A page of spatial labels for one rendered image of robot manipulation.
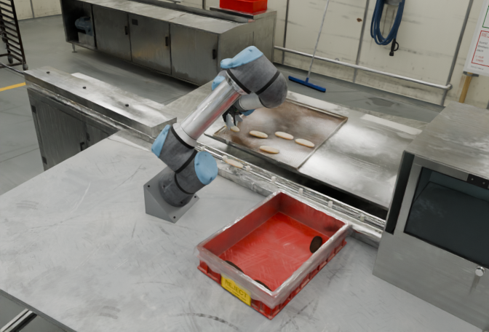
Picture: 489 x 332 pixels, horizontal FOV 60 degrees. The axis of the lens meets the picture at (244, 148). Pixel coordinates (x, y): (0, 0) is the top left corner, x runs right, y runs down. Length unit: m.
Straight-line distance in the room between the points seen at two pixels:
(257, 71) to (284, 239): 0.62
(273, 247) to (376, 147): 0.78
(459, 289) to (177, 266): 0.88
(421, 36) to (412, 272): 4.10
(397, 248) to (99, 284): 0.96
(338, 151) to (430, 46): 3.43
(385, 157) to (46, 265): 1.44
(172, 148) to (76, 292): 0.56
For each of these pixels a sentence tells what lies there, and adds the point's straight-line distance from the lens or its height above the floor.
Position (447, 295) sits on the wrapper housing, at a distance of 1.50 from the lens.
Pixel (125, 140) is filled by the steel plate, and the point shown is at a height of 0.82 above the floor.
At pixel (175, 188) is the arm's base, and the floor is 0.94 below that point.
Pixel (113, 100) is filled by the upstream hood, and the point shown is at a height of 0.92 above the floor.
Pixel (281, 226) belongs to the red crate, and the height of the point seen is 0.82.
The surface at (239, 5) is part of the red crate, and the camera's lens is 5.45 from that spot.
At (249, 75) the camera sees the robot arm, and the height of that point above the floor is 1.40.
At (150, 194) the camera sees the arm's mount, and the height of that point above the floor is 0.92.
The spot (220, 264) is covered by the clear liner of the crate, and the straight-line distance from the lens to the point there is 1.37.
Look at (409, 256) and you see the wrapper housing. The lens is 1.47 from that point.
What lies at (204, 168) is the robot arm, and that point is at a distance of 1.57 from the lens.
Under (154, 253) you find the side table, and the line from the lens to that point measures 1.57.
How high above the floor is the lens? 1.87
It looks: 28 degrees down
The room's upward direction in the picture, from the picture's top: 3 degrees clockwise
